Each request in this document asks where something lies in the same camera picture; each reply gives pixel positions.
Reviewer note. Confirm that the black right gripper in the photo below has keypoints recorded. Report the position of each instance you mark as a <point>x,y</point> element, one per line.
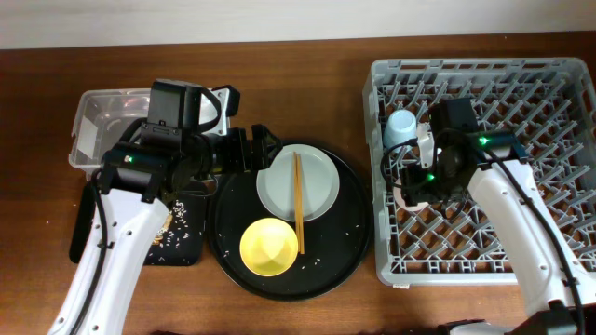
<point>416,189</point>

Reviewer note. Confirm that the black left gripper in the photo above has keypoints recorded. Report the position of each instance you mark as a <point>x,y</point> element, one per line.
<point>242,159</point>

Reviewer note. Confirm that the pink plastic cup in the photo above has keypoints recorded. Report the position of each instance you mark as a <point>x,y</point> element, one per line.
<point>403,195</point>

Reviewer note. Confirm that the wooden chopstick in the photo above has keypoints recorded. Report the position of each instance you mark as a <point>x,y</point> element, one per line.
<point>297,188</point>
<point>302,210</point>

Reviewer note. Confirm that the light blue plastic cup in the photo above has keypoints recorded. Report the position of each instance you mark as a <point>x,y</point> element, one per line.
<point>400,127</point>

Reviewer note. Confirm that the food scraps pile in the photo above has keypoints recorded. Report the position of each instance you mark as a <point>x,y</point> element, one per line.
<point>181,243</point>

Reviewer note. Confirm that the yellow bowl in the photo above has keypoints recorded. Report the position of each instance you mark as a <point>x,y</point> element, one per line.
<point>268,247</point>

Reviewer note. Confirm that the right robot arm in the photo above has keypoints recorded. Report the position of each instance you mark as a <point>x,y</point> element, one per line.
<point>493,169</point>

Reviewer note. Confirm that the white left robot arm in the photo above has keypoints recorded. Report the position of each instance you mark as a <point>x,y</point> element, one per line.
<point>134,186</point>

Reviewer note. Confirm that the grey dishwasher rack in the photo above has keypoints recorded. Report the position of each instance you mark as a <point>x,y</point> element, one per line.
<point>549,104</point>

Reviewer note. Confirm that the clear plastic waste bin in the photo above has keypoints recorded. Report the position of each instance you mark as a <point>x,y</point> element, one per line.
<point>101,119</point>

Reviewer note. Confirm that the grey round plate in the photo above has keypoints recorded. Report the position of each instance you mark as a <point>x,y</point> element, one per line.
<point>319,178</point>

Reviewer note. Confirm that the black rectangular tray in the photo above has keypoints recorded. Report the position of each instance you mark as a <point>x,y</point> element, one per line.
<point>86,211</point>

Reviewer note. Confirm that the round black serving tray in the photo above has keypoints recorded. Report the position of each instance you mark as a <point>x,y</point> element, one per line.
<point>335,244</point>

